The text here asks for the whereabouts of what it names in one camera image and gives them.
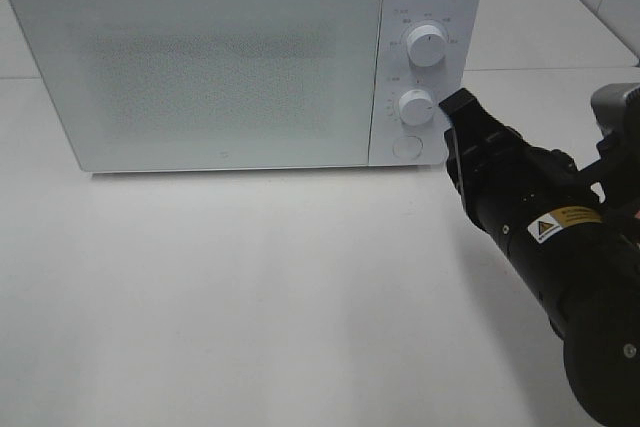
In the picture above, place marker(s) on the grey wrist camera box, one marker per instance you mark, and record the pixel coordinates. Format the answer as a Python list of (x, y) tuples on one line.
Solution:
[(616, 109)]

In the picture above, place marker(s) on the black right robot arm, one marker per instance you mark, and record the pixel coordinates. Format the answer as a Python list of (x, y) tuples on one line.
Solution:
[(594, 310)]

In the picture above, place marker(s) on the white microwave knob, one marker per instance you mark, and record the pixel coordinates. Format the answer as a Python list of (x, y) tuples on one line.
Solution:
[(426, 44), (416, 107)]

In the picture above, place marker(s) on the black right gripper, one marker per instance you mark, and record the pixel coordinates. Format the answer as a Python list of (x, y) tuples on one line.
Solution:
[(526, 198)]

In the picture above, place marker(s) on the round white door button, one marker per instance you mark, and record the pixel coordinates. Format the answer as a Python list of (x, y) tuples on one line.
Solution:
[(407, 148)]

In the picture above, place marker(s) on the white microwave door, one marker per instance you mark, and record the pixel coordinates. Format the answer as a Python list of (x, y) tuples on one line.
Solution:
[(177, 85)]

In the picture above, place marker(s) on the lower white microwave knob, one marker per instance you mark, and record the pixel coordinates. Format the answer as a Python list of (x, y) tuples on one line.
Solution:
[(416, 107)]

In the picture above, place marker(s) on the upper white microwave knob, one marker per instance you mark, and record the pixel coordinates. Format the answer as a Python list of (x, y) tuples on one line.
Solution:
[(426, 44)]

